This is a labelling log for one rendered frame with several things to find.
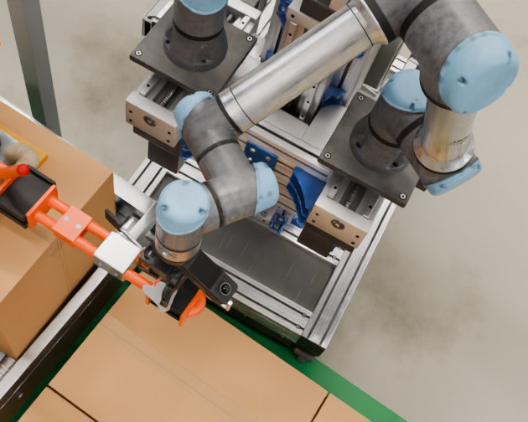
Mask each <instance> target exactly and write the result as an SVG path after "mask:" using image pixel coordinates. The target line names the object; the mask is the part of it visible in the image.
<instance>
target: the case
mask: <svg viewBox="0 0 528 422"><path fill-rule="evenodd" d="M0 124H1V125H2V126H4V127H6V128H7V129H9V130H10V131H12V132H13V133H15V134H16V135H18V136H20V137H22V138H23V139H24V140H25V141H27V142H29V143H31V144H32V145H34V146H35V147H37V148H38V149H40V150H41V151H43V152H45V153H46V154H47V156H48V157H47V159H46V160H45V161H44V162H43V163H42V164H41V165H40V166H39V168H38V169H37V170H38V171H40V172H41V173H43V174H44V175H45V176H47V177H49V178H51V179H52V180H54V181H55V182H56V187H57V191H58V196H59V199H60V200H61V201H63V202H65V203H67V204H68V205H69V206H71V205H73V206H75V207H76V208H78V209H79V210H81V211H82V212H84V213H85V214H87V215H89V216H91V217H92V218H93V219H92V220H93V221H94V222H96V223H97V224H99V225H100V226H102V227H103V228H105V229H107V230H109V231H110V232H112V231H114V232H115V233H116V228H115V227H114V226H113V225H112V224H111V223H110V222H109V221H108V220H107V219H106V217H105V210H106V209H107V208H108V209H109V210H110V211H111V212H112V213H113V214H114V215H115V216H116V213H115V194H114V176H113V171H112V170H111V169H109V168H108V167H105V166H104V165H102V164H101V163H99V162H98V161H96V160H95V159H93V158H91V157H89V156H88V155H86V154H85V153H83V152H82V151H80V150H78V149H77V148H75V147H73V146H71V145H70V144H69V143H68V142H65V141H64V140H62V139H61V138H59V137H57V136H56V135H55V134H53V133H51V132H50V131H48V130H46V129H44V128H43V127H42V126H40V125H38V124H37V123H35V122H34V121H31V120H30V119H29V118H28V117H26V116H24V115H22V114H21V113H19V112H17V111H16V110H14V109H13V108H11V107H10V106H8V105H6V104H4V103H3V102H1V101H0ZM53 233H54V232H52V231H50V230H49V229H47V228H45V227H44V226H43V225H42V224H40V223H37V224H36V225H35V227H34V228H33V229H31V228H30V227H29V226H28V227H27V228H26V229H24V228H23V227H21V226H20V225H18V224H16V223H15V222H13V221H12V220H11V219H9V218H7V217H6V216H4V215H3V214H1V213H0V351H2V352H3V353H5V354H7V355H8V356H9V357H11V358H12V359H14V360H15V361H18V360H19V359H20V358H21V357H22V356H23V354H24V353H25V352H26V351H27V350H28V348H29V347H30V346H31V345H32V344H33V343H34V341H35V340H36V339H37V338H38V337H39V335H40V334H41V333H42V332H43V331H44V329H45V328H46V327H47V326H48V325H49V324H50V323H51V322H52V321H53V320H54V319H55V317H56V316H57V315H58V314H59V313H60V312H61V310H62V309H63V308H64V307H65V306H66V304H67V303H68V302H69V301H70V300H71V298H72V297H73V296H74V295H75V294H76V293H77V291H78V290H79V289H80V288H81V287H82V286H83V285H84V283H85V282H86V281H87V280H88V278H89V277H90V276H91V274H92V273H93V272H94V271H95V269H96V268H97V267H98V265H96V264H95V263H94V259H93V258H92V257H90V256H89V255H88V254H86V253H85V252H83V251H81V250H79V249H78V248H76V247H74V248H73V247H71V246H70V245H68V244H66V243H65V242H64V241H63V240H61V239H59V238H57V237H56V236H54V235H53Z"/></svg>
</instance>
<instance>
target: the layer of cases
mask: <svg viewBox="0 0 528 422"><path fill-rule="evenodd" d="M145 298H146V294H145V293H144V292H143V291H142V290H141V289H140V288H138V287H137V286H135V285H133V283H131V285H130V286H129V287H128V288H127V289H126V290H125V292H124V293H123V294H122V295H121V297H120V298H119V299H118V300H117V301H116V303H115V304H114V305H113V307H112V308H111V309H110V310H109V312H108V313H107V314H105V316H104V317H103V318H102V319H101V321H100V322H99V323H98V324H97V326H96V327H95V328H94V329H93V331H92V332H91V333H90V334H89V336H88V337H87V338H86V339H85V341H84V342H83V343H82V344H81V345H80V346H79V347H78V348H77V350H76V351H75V352H74V354H73V355H72V356H71V357H70V359H69V360H68V361H67V362H66V363H65V365H64V366H63V367H62V369H61V370H60V371H59V372H58V373H57V374H56V375H55V376H54V378H53V379H52V380H51V381H50V382H49V388H48V387H46V388H45V389H44V390H43V391H42V393H41V394H40V395H39V396H38V398H37V399H36V400H35V401H34V402H33V403H32V404H31V405H30V407H29V408H28V409H27V410H26V412H25V413H24V414H23V416H22V417H21V418H20V419H19V420H18V422H371V421H370V420H368V419H367V418H366V417H365V416H363V415H362V414H360V413H358V412H357V411H356V410H354V409H352V408H351V407H349V406H348V405H347V404H345V403H344V402H343V401H341V400H340V399H338V398H336V397H335V396H333V395H332V394H328V395H327V393H328V391H327V390H325V389H323V388H322V387H321V386H319V385H318V384H316V383H315V382H314V381H312V380H311V379H310V378H308V377H306V376H305V375H303V374H302V373H300V372H299V371H298V370H297V369H295V368H293V367H292V366H290V365H289V364H288V363H286V362H284V361H283V360H281V359H280V358H279V357H278V356H276V355H275V354H273V353H271V352H270V351H268V350H267V349H266V348H264V347H263V346H262V345H260V344H259V343H257V342H256V341H254V340H253V339H251V338H250V337H248V336H247V335H246V334H244V333H243V332H241V331H240V330H238V329H237V328H235V327H233V326H232V325H231V324H230V323H229V322H227V321H225V320H224V319H222V318H221V317H220V316H218V315H216V314H215V313H213V312H212V311H211V310H210V309H208V308H207V307H204V310H203V311H202V312H201V313H200V314H199V315H198V316H194V317H188V319H187V320H186V321H185V323H184V324H183V326H179V321H177V320H175V319H174V318H172V317H171V316H170V315H168V314H167V313H165V312H164V313H162V312H160V311H159V310H158V308H157V307H156V306H154V305H153V304H151V303H149V305H147V304H146V303H145ZM326 395H327V396H326Z"/></svg>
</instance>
